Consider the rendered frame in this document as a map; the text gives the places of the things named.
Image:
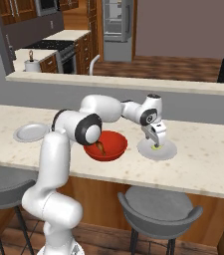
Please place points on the white paper towel roll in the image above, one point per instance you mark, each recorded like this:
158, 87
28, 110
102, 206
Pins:
32, 65

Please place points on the wooden base cupboards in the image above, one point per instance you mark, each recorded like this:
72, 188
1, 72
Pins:
83, 51

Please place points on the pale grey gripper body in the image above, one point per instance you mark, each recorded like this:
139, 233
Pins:
158, 130

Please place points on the brown chicken drumstick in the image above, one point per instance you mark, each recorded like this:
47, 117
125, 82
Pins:
101, 148

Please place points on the silver fridge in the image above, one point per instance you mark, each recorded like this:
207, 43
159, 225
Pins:
116, 23

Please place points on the red bowl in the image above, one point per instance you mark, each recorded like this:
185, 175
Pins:
114, 142

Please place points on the black hob with oven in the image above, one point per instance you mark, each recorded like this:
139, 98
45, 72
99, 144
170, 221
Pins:
55, 46

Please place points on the silver sink tap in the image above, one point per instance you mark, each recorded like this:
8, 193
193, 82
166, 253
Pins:
93, 63

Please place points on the wooden wall cupboards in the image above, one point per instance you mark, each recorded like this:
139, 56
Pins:
15, 10

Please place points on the yellow lemon wedge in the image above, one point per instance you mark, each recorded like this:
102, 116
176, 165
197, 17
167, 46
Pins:
155, 147

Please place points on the silver microwave oven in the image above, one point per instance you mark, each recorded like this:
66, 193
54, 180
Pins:
46, 6

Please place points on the grey plate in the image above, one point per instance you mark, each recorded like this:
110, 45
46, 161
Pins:
30, 132
168, 151

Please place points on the wooden drawer cupboard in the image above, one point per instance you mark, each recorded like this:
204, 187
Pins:
48, 64

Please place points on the grey bar stool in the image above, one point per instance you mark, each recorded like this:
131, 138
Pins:
158, 209
4, 186

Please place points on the tall wooden cupboard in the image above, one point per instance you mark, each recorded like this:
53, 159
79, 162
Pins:
93, 16

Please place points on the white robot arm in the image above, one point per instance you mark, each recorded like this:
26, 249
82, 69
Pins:
53, 156

